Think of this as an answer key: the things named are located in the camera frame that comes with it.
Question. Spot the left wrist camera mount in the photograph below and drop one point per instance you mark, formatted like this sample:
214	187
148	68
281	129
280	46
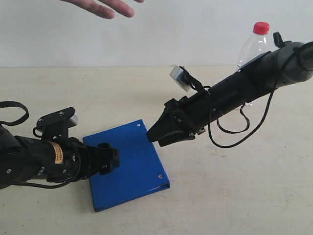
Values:
55	126

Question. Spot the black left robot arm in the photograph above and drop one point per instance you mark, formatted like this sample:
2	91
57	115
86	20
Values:
53	163

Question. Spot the clear water bottle red label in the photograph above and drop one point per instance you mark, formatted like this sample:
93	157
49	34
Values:
255	45

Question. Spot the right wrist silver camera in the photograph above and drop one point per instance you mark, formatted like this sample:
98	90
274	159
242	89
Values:
181	76

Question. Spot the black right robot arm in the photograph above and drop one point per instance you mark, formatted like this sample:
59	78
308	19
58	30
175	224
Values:
291	63

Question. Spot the blue binder folder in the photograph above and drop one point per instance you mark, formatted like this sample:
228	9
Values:
140	173

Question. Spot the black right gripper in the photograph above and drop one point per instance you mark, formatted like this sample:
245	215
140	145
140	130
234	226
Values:
181	119

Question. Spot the person's open bare hand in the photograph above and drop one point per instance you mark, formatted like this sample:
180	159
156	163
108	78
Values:
105	9

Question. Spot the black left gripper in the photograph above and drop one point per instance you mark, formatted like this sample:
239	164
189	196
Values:
101	159

